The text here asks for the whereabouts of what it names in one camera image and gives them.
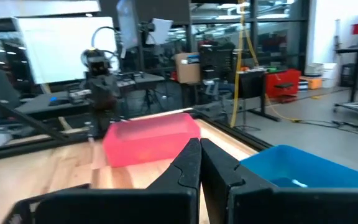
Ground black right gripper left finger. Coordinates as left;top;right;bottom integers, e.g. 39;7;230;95
34;138;202;224

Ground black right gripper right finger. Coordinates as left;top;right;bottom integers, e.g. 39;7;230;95
200;138;358;224

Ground pink plastic bin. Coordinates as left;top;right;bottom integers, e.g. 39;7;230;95
102;112;202;169

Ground blue plastic bin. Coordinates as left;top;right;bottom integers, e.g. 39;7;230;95
239;144;358;189

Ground low wheeled cart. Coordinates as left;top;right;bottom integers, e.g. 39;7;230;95
332;99;358;123

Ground black computer mouse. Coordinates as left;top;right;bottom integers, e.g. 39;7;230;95
47;95;71;107

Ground red cabinet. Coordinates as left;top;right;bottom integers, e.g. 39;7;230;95
265;68;302;100

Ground orange crate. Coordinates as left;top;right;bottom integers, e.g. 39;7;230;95
300;76;323;90

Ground black side table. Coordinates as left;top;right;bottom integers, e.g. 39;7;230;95
237;69;282;123

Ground grey desk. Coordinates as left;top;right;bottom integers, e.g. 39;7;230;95
14;72;167;118

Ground black beam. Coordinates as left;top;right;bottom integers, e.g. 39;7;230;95
0;89;68;141

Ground white storage bins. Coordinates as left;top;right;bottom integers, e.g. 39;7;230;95
304;62;339;90

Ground brown cardboard box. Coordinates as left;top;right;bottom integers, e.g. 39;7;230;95
175;52;202;85

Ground tall black table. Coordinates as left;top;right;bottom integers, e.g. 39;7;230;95
333;45;358;103

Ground white board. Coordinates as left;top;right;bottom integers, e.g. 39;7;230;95
12;16;120;85

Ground hanging white paper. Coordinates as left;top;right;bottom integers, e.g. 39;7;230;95
145;17;174;46

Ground black metal table frame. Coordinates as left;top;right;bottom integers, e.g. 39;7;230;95
0;107;275;164

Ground yellow extension cable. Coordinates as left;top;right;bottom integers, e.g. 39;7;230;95
229;0;301;129

